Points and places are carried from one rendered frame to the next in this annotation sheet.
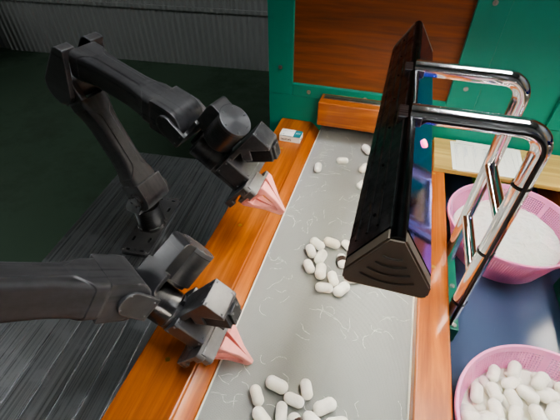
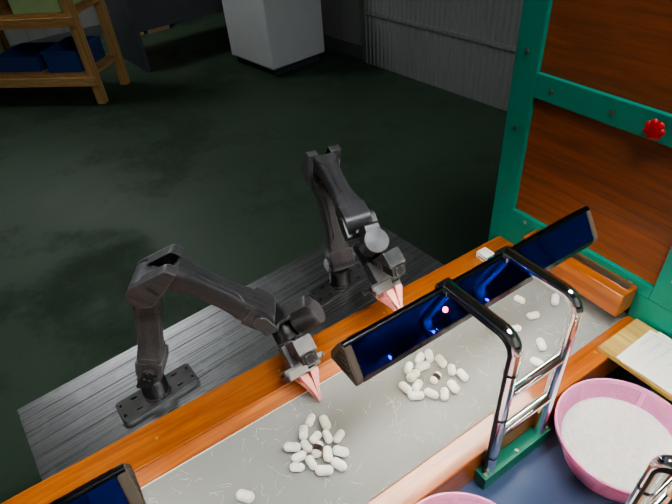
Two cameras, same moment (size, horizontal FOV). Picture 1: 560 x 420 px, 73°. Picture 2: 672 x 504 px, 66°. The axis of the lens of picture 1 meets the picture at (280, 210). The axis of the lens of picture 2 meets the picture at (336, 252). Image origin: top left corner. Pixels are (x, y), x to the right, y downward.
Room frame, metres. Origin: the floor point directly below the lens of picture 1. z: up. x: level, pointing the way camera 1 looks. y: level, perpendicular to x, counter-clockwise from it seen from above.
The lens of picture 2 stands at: (-0.18, -0.48, 1.75)
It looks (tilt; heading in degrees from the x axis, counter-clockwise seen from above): 39 degrees down; 43
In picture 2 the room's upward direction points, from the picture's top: 5 degrees counter-clockwise
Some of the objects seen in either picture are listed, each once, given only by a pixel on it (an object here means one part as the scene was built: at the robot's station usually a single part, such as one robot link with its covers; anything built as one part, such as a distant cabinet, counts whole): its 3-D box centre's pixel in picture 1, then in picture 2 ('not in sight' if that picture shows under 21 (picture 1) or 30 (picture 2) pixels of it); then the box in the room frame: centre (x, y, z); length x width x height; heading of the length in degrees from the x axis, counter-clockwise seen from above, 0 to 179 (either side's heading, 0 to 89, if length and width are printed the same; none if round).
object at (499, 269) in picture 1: (503, 235); (618, 444); (0.60, -0.50, 0.72); 0.27 x 0.27 x 0.10
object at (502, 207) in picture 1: (432, 210); (496, 369); (0.49, -0.26, 0.90); 0.20 x 0.19 x 0.45; 163
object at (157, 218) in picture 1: (149, 214); (339, 275); (0.68, 0.32, 0.71); 0.20 x 0.07 x 0.08; 168
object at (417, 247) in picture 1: (407, 107); (477, 280); (0.51, -0.19, 1.08); 0.62 x 0.08 x 0.07; 163
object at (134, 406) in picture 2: not in sight; (153, 383); (0.09, 0.44, 0.71); 0.20 x 0.07 x 0.08; 168
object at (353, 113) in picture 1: (372, 116); (573, 269); (0.95, -0.26, 0.83); 0.30 x 0.06 x 0.07; 73
